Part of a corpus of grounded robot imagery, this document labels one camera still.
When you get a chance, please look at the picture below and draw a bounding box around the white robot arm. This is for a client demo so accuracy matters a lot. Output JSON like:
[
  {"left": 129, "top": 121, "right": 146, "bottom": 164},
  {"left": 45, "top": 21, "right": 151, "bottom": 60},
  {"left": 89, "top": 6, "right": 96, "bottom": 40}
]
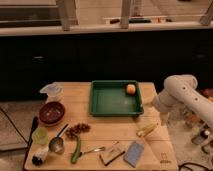
[{"left": 151, "top": 74, "right": 213, "bottom": 129}]

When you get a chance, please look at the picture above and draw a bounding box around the yellow banana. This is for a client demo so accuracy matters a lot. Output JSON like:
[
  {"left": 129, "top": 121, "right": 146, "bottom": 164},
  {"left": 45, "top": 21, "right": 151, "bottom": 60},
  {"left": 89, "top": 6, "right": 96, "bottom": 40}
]
[{"left": 136, "top": 123, "right": 158, "bottom": 137}]

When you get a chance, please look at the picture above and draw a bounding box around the green plastic tray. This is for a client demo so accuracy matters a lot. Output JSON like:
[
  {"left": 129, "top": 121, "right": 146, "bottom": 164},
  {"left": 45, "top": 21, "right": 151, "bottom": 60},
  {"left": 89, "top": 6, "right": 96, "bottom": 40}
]
[{"left": 89, "top": 80, "right": 144, "bottom": 117}]

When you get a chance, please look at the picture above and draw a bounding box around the orange round fruit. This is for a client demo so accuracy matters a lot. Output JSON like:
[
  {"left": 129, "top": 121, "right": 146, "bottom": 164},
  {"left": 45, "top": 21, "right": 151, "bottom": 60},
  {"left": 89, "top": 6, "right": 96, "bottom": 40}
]
[{"left": 126, "top": 84, "right": 136, "bottom": 95}]

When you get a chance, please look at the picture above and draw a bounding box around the clear measuring cup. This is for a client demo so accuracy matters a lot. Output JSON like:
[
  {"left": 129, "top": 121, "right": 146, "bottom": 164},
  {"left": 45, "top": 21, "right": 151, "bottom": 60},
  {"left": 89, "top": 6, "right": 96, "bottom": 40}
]
[{"left": 40, "top": 82, "right": 62, "bottom": 102}]

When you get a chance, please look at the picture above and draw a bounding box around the brown pine cone cluster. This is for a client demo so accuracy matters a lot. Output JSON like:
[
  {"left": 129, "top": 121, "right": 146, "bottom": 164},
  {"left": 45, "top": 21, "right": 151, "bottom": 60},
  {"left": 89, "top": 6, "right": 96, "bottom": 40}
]
[{"left": 65, "top": 123, "right": 90, "bottom": 139}]

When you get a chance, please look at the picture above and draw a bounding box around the dark red bowl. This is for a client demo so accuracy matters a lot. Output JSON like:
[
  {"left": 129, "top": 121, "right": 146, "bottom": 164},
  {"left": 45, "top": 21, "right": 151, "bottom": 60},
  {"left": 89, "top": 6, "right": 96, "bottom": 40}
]
[{"left": 39, "top": 101, "right": 65, "bottom": 126}]

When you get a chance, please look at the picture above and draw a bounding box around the metal spoon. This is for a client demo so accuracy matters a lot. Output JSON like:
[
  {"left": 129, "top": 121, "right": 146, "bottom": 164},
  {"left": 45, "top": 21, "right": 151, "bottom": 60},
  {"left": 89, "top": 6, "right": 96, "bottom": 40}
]
[{"left": 79, "top": 147, "right": 106, "bottom": 157}]

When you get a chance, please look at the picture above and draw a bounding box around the wooden block with black edge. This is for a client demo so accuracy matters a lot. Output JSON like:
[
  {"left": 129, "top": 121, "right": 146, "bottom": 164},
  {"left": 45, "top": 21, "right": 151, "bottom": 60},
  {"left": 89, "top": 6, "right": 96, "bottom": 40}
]
[{"left": 99, "top": 142, "right": 125, "bottom": 166}]

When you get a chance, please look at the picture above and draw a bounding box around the blue sponge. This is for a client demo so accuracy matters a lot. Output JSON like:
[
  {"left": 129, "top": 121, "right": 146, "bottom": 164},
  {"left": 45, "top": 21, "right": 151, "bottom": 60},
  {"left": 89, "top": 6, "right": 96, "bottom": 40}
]
[{"left": 123, "top": 141, "right": 144, "bottom": 168}]

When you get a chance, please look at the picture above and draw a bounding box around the metal measuring cup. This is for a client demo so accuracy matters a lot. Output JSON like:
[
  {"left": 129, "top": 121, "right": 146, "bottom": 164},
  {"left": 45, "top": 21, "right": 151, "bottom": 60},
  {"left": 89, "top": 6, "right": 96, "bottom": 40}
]
[{"left": 49, "top": 125, "right": 68, "bottom": 154}]

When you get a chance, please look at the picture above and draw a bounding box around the green cucumber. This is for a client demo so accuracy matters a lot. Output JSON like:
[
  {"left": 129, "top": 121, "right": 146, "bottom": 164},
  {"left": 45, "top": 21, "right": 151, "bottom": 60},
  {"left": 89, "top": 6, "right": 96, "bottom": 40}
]
[{"left": 71, "top": 136, "right": 81, "bottom": 164}]

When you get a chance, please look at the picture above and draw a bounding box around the green plastic cup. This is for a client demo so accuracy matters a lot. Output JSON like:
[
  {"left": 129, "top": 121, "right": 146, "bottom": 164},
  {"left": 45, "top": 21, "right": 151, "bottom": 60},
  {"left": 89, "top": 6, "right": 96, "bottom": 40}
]
[{"left": 32, "top": 127, "right": 48, "bottom": 145}]

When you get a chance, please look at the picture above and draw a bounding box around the black and white brush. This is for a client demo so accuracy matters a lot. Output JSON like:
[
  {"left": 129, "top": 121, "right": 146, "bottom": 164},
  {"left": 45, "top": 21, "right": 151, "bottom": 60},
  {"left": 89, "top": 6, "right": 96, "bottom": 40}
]
[{"left": 32, "top": 147, "right": 49, "bottom": 166}]

